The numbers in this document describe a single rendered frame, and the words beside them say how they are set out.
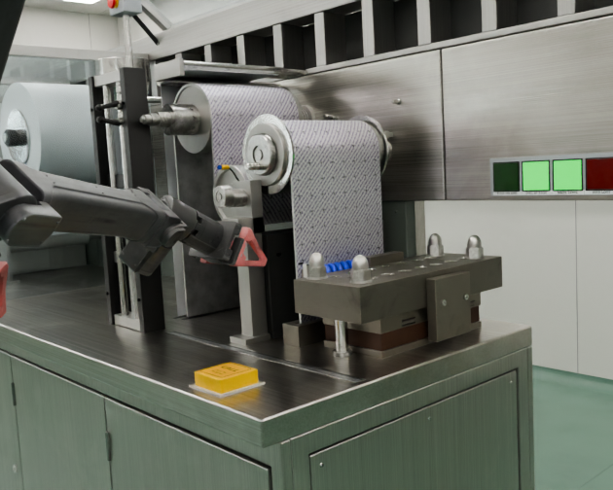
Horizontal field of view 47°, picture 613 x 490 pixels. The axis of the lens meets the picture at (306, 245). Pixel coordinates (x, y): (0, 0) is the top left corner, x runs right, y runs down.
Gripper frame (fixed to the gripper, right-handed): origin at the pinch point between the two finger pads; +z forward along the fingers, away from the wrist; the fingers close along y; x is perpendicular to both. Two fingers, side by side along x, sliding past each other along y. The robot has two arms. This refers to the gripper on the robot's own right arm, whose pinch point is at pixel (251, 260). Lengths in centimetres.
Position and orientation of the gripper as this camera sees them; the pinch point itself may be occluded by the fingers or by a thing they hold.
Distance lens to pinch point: 123.0
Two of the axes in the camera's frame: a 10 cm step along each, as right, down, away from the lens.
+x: 3.2, -9.2, 2.4
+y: 6.7, 0.4, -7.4
